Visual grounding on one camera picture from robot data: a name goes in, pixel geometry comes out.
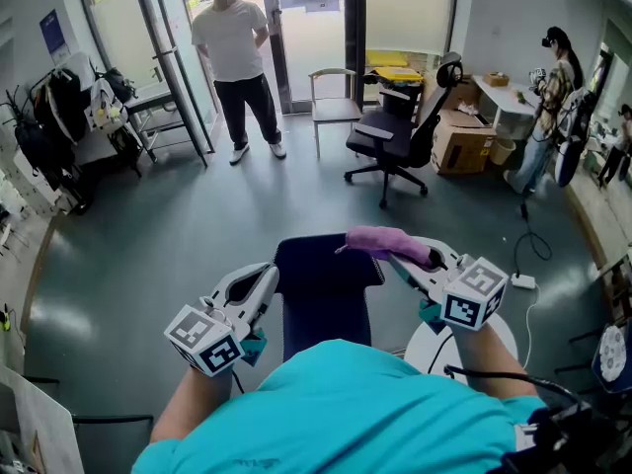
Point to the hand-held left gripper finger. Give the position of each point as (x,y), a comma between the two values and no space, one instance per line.
(269,294)
(234,277)

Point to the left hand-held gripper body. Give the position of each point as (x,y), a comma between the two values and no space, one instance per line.
(202,334)

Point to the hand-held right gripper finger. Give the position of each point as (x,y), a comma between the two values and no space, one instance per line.
(449,252)
(422,280)

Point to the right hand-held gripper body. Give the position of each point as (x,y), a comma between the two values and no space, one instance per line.
(474,294)

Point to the purple wiping cloth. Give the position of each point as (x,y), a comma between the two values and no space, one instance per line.
(385,242)

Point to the dark blue chair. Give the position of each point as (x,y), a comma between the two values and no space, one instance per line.
(321,274)

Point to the person's left forearm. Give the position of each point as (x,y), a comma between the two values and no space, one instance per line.
(192,403)

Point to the person's right forearm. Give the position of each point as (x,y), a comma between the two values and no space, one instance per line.
(494,358)

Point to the black shoulder bag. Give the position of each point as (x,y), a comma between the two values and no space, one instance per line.
(568,442)

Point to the black office chair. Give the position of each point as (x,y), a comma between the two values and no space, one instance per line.
(390,138)

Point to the white power strip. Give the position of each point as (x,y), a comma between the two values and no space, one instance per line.
(523,281)

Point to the white round table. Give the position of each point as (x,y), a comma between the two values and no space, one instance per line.
(429,348)

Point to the large cardboard box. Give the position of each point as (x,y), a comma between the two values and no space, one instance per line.
(461,146)

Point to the tan waste basket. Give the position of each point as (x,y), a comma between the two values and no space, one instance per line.
(502,151)

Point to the black metal table legs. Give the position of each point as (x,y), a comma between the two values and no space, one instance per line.
(113,418)

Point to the person's teal shirt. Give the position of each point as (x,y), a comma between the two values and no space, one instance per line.
(336,413)

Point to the white patterned cushion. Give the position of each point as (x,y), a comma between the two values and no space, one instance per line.
(612,353)

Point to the white desk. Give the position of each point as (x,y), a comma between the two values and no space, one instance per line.
(503,98)

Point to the wooden armchair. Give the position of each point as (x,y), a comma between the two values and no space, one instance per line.
(336,111)

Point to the yellow box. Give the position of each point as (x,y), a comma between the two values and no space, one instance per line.
(387,58)
(400,76)

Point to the white board table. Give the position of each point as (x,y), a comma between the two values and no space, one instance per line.
(34,422)

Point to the white backpack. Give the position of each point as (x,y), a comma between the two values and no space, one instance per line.
(104,109)

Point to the black backpack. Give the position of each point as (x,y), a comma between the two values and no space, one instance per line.
(118,84)

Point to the glass entrance door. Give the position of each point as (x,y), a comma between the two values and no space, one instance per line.
(353,42)

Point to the coat rack with clothes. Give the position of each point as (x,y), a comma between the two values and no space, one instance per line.
(54,116)

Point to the blue wall poster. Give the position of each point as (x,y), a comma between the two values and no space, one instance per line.
(53,32)

